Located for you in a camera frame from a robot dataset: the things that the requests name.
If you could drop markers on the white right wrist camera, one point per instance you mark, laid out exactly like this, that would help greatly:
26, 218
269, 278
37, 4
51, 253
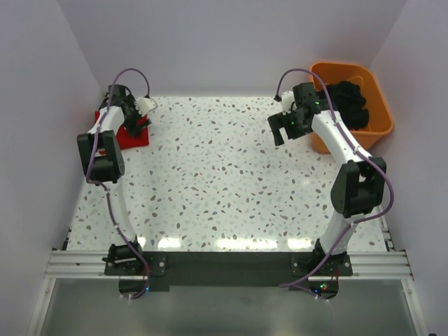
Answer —
287, 102

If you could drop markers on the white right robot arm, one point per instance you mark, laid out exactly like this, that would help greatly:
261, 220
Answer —
359, 185

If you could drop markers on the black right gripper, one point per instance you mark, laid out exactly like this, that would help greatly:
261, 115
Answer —
279, 120

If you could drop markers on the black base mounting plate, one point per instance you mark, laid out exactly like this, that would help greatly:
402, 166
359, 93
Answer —
215, 269

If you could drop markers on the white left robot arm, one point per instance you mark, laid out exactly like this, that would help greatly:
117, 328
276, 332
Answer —
119, 125

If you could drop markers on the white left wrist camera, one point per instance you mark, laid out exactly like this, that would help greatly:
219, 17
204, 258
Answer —
146, 105

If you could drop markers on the black clothes pile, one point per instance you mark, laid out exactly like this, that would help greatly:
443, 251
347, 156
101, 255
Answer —
347, 99

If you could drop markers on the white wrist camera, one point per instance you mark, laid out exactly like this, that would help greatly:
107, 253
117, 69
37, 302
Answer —
146, 105
287, 102

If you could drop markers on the orange plastic basket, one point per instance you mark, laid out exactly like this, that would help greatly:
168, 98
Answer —
380, 121

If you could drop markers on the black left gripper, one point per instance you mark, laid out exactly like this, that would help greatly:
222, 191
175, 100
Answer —
133, 127

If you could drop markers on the aluminium frame rail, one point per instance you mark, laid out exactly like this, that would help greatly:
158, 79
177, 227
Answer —
365, 265

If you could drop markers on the red t-shirt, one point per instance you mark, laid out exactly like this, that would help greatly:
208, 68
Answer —
127, 141

